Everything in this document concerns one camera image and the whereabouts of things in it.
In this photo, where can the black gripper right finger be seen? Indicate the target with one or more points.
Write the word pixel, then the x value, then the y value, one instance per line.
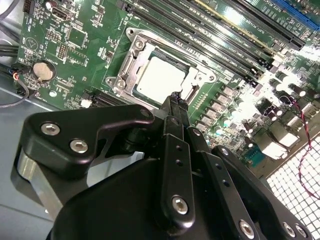
pixel 220 180

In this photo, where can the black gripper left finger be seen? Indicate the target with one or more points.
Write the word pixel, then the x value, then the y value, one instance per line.
pixel 62 130

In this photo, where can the silver square CPU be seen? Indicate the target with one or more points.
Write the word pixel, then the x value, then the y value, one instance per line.
pixel 162 75

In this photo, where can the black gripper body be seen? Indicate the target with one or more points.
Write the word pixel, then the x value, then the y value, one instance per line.
pixel 112 212

